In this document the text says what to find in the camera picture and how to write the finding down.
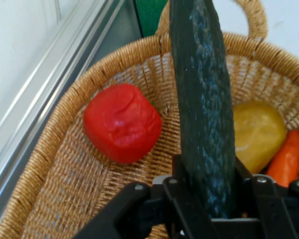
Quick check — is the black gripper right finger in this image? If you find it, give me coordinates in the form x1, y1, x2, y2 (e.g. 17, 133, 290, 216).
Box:
235, 156, 299, 239

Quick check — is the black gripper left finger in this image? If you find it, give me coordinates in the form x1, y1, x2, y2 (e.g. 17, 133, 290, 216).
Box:
73, 154, 215, 239

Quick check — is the dark green toy cucumber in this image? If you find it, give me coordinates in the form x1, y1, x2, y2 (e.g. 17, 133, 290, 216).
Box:
168, 0, 237, 220

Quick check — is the orange toy carrot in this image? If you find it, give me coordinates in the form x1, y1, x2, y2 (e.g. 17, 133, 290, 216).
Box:
265, 129, 299, 189

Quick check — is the yellow toy bell pepper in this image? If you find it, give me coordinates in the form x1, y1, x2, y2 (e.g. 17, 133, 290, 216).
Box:
233, 100, 289, 175

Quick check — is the red toy bell pepper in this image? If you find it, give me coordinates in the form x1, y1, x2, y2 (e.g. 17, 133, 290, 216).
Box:
83, 83, 163, 165

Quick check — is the green foam block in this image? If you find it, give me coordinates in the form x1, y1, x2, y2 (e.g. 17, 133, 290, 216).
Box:
134, 0, 169, 37

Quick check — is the woven wicker basket with handles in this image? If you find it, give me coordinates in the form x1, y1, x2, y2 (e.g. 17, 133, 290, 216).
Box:
0, 0, 299, 239

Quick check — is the aluminium wall rail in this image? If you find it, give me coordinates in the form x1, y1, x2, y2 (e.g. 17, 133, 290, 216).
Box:
0, 0, 141, 221

